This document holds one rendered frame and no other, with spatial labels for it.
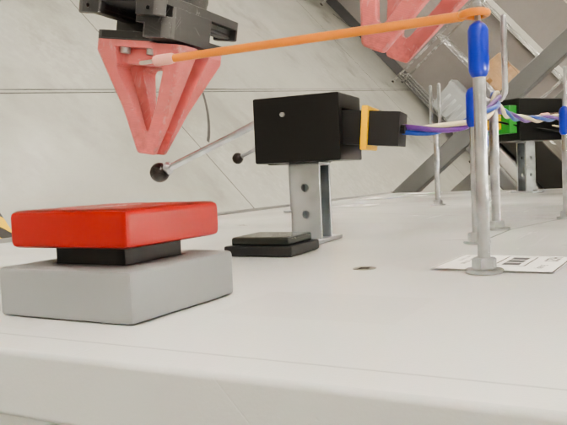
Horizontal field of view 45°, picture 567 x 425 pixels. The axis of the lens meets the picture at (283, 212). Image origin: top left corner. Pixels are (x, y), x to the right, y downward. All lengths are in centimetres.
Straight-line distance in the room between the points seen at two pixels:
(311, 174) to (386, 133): 5
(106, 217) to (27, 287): 4
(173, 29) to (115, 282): 26
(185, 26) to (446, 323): 31
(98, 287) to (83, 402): 5
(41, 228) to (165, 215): 4
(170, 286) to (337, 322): 6
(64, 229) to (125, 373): 7
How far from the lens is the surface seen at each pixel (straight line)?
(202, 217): 24
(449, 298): 23
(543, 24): 797
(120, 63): 48
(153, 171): 48
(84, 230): 22
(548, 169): 142
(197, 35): 47
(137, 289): 21
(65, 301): 22
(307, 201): 43
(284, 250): 36
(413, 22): 30
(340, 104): 41
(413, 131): 42
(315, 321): 20
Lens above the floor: 123
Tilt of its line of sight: 23 degrees down
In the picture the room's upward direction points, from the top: 45 degrees clockwise
